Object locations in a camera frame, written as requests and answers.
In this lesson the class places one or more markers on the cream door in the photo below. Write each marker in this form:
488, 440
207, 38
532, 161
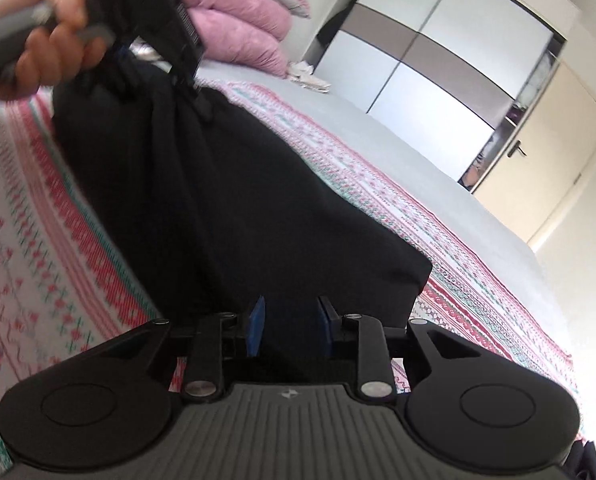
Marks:
548, 160

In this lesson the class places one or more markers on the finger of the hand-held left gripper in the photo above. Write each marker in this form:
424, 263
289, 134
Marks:
195, 92
125, 70

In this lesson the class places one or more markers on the black pants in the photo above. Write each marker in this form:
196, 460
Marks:
228, 200

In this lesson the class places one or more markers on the dark hanging garment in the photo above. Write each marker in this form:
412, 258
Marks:
340, 25

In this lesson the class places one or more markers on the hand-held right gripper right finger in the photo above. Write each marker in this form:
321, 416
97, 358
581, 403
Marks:
327, 330

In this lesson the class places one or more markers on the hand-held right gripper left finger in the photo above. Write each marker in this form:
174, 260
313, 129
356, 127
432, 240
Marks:
255, 330

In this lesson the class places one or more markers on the red green patterned blanket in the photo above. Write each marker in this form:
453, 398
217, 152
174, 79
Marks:
28, 260

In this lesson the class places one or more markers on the person's dark clothing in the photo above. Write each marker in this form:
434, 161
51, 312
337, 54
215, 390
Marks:
588, 460

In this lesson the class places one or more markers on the beige crumpled cloth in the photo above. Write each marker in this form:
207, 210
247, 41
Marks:
308, 77

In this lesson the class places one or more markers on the bed with grey sheet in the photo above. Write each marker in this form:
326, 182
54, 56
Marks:
378, 130

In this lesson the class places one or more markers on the open shelf with clutter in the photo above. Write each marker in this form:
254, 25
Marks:
508, 125

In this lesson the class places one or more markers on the white and grey wardrobe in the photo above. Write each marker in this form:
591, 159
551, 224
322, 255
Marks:
438, 55

